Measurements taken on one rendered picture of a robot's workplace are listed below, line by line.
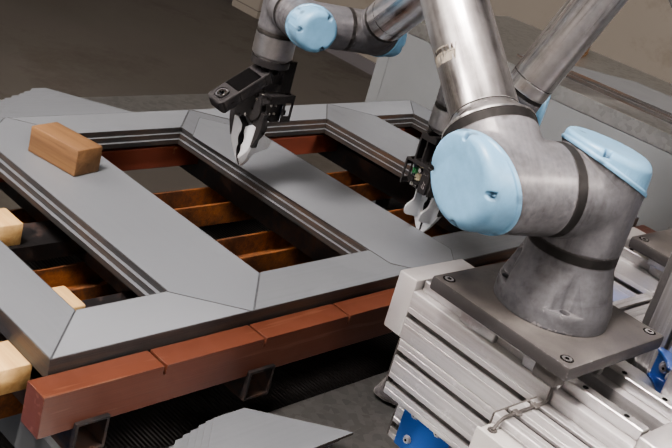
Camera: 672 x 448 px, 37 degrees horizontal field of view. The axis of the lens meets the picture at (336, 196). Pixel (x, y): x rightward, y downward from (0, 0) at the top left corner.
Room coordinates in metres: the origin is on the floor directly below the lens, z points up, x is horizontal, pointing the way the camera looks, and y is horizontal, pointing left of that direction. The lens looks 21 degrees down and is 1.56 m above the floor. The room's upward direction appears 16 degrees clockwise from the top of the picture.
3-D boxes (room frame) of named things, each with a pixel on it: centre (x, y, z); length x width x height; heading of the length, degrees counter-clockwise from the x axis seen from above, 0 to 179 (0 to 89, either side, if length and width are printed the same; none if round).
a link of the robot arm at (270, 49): (1.76, 0.18, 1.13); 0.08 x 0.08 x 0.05
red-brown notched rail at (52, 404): (1.64, -0.23, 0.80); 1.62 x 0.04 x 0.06; 141
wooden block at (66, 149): (1.65, 0.49, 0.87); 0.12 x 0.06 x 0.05; 62
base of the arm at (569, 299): (1.19, -0.30, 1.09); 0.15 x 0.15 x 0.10
